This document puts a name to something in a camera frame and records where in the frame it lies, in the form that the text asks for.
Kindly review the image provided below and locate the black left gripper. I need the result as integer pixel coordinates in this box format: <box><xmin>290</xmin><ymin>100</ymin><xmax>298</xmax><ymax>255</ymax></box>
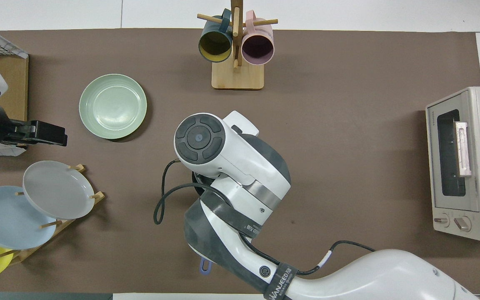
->
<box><xmin>2</xmin><ymin>119</ymin><xmax>68</xmax><ymax>147</ymax></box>

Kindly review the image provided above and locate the grey plate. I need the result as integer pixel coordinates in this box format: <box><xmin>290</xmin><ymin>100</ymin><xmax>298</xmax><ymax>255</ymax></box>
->
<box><xmin>22</xmin><ymin>160</ymin><xmax>95</xmax><ymax>220</ymax></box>

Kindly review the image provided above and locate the light green plate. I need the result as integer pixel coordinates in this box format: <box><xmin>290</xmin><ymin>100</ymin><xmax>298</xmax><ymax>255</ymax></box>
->
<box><xmin>79</xmin><ymin>74</ymin><xmax>148</xmax><ymax>140</ymax></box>

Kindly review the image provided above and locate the wooden plate rack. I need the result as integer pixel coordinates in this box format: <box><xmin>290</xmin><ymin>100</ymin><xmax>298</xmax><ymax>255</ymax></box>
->
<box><xmin>0</xmin><ymin>164</ymin><xmax>105</xmax><ymax>264</ymax></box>

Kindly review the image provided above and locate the light blue plate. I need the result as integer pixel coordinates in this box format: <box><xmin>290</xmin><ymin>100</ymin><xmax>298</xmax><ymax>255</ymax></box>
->
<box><xmin>0</xmin><ymin>185</ymin><xmax>57</xmax><ymax>250</ymax></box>

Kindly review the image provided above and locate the teal mug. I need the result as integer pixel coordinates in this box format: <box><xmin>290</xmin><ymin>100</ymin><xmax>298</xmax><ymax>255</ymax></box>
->
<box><xmin>198</xmin><ymin>9</ymin><xmax>233</xmax><ymax>63</ymax></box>

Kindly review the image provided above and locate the wooden mug tree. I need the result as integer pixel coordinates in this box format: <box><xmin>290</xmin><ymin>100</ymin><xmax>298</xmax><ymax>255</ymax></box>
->
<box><xmin>197</xmin><ymin>0</ymin><xmax>278</xmax><ymax>90</ymax></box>

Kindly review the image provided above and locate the pink mug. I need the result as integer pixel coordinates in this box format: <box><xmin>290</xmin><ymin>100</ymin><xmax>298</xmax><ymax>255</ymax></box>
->
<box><xmin>241</xmin><ymin>10</ymin><xmax>275</xmax><ymax>66</ymax></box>

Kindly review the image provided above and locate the brown table mat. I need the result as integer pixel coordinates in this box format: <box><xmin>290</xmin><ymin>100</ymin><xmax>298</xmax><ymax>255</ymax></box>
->
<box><xmin>0</xmin><ymin>28</ymin><xmax>480</xmax><ymax>294</ymax></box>

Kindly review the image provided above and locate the black wire wooden shelf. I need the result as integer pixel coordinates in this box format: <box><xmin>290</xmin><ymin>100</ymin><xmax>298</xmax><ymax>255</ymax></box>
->
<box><xmin>0</xmin><ymin>31</ymin><xmax>29</xmax><ymax>157</ymax></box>

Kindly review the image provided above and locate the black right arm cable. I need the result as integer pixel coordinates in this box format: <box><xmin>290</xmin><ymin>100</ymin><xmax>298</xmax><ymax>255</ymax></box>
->
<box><xmin>153</xmin><ymin>158</ymin><xmax>376</xmax><ymax>276</ymax></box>

